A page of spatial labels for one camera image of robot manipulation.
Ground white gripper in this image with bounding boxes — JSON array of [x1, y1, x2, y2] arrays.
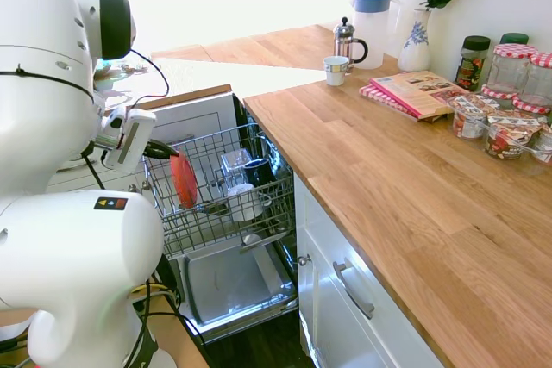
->
[[102, 108, 180, 170]]

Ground red plastic plate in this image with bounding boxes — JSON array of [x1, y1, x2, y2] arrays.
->
[[169, 146, 200, 209]]

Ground stainless dishwasher door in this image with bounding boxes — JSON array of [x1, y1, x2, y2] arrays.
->
[[170, 232, 301, 343]]

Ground white corner cabinet front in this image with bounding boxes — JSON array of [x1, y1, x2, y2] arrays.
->
[[144, 85, 237, 158]]

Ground clear glass tumbler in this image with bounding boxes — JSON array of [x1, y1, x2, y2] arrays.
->
[[220, 147, 254, 184]]

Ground dark blue mug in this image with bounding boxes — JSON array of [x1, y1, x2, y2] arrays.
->
[[241, 159, 277, 189]]

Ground white mug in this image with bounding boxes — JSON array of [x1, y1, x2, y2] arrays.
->
[[227, 183, 273, 222]]

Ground white patterned paper cup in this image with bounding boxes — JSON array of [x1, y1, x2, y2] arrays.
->
[[323, 55, 350, 87]]

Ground glass French press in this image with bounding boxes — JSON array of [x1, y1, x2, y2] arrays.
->
[[332, 16, 370, 68]]

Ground red gingham book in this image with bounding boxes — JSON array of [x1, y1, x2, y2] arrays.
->
[[359, 83, 445, 122]]

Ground white cabinet door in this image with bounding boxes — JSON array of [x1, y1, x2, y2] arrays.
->
[[296, 208, 389, 368]]

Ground clear pitcher blue lid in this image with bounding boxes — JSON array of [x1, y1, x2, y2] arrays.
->
[[349, 0, 405, 71]]

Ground pink cookbook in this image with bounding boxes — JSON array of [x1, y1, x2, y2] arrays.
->
[[369, 70, 469, 119]]

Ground white vase blue flowers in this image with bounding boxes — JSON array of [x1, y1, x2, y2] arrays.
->
[[397, 8, 432, 72]]

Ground white drawer front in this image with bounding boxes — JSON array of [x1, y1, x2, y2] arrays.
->
[[297, 173, 445, 368]]

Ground spice jar black lid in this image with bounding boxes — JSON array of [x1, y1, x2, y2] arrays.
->
[[455, 34, 492, 92]]

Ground glass jar gingham lid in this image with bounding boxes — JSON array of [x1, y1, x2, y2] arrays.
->
[[491, 43, 536, 96], [480, 84, 518, 101], [511, 97, 552, 115], [526, 52, 552, 106]]

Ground clear bottle green lid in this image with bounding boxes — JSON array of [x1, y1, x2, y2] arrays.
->
[[499, 32, 530, 48]]

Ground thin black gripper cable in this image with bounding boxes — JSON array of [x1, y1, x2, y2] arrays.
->
[[128, 47, 170, 109]]

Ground wire dishwasher rack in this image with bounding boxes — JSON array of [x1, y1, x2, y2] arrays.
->
[[141, 122, 297, 259]]

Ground yellow cable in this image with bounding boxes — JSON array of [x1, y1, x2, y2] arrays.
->
[[130, 283, 179, 301]]

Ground black cable with adapter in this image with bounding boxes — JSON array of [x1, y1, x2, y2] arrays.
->
[[124, 279, 204, 368]]

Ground metal drawer handle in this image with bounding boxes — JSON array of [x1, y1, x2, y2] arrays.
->
[[331, 258, 375, 321]]

